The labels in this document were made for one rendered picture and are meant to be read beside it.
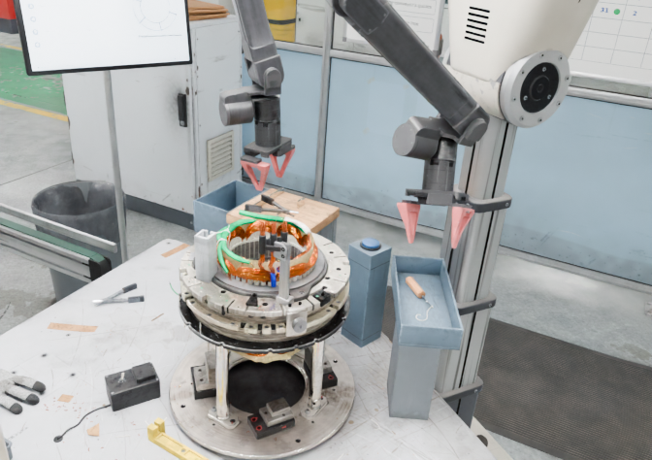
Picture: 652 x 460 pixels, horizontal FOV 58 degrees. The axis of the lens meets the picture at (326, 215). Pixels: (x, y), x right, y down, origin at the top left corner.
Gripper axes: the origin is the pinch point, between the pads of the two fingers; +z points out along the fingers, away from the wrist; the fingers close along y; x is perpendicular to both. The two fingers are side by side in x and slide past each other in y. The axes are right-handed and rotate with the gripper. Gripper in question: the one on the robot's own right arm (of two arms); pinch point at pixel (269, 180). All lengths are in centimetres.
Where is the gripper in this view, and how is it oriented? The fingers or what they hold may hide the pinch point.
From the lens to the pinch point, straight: 134.1
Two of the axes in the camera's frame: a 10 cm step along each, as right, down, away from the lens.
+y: -4.7, 4.1, -7.8
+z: -0.2, 8.8, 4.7
